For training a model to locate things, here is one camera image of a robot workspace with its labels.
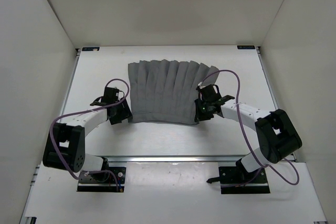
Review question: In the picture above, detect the grey pleated skirt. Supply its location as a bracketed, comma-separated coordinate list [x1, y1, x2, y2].
[128, 59, 219, 125]

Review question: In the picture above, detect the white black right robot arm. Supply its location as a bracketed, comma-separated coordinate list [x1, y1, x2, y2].
[195, 84, 302, 182]

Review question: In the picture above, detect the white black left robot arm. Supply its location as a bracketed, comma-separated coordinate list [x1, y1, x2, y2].
[43, 87, 132, 181]

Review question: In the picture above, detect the blue label sticker left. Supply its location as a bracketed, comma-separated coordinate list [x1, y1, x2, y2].
[81, 47, 100, 51]

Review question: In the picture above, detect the blue label sticker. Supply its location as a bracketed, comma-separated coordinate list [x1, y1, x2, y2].
[81, 47, 100, 51]
[237, 45, 256, 50]

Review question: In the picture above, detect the blue label sticker right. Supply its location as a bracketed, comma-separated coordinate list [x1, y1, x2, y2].
[237, 45, 256, 50]

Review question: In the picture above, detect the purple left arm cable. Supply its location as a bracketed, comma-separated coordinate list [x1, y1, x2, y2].
[49, 78, 131, 193]

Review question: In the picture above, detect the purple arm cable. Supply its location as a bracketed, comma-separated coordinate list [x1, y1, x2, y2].
[198, 70, 300, 187]
[49, 78, 131, 193]

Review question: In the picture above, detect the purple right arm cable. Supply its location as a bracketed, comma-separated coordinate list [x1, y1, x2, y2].
[198, 70, 300, 187]

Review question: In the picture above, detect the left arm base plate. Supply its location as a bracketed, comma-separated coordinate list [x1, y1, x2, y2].
[77, 163, 127, 193]

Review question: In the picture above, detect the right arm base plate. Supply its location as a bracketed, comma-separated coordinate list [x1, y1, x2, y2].
[206, 166, 270, 195]

